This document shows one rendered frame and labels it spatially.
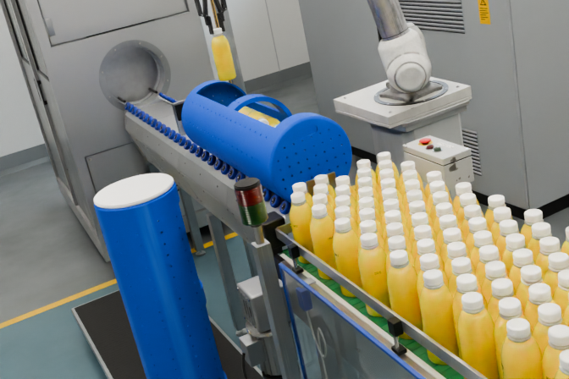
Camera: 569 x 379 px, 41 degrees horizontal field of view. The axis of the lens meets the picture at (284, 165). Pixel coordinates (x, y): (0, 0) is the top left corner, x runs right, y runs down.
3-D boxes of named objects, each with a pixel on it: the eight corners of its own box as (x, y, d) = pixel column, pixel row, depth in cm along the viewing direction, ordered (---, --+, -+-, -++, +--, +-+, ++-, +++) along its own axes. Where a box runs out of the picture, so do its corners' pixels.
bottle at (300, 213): (307, 251, 218) (295, 193, 212) (328, 255, 214) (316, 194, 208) (293, 263, 213) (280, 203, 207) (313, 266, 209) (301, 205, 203)
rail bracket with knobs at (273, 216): (286, 238, 229) (279, 208, 226) (296, 246, 223) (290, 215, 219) (256, 249, 226) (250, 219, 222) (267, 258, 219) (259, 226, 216)
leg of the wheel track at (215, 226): (245, 328, 358) (215, 209, 337) (250, 333, 353) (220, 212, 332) (234, 333, 356) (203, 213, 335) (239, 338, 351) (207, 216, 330)
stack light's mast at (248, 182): (267, 233, 186) (253, 174, 181) (277, 242, 181) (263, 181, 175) (243, 243, 184) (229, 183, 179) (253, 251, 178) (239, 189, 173)
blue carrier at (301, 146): (254, 134, 318) (236, 70, 308) (361, 186, 241) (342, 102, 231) (192, 158, 308) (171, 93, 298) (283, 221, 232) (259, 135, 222)
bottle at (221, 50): (234, 79, 291) (224, 32, 285) (217, 83, 292) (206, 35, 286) (238, 75, 298) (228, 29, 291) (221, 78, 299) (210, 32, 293)
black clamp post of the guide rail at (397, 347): (400, 346, 166) (394, 315, 163) (407, 352, 163) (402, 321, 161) (391, 350, 165) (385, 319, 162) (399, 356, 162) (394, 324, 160)
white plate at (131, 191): (149, 204, 241) (150, 207, 241) (186, 170, 265) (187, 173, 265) (77, 207, 251) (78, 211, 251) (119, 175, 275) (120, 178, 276)
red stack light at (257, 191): (257, 193, 183) (254, 178, 181) (268, 200, 177) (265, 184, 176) (233, 201, 180) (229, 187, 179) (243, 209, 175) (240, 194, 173)
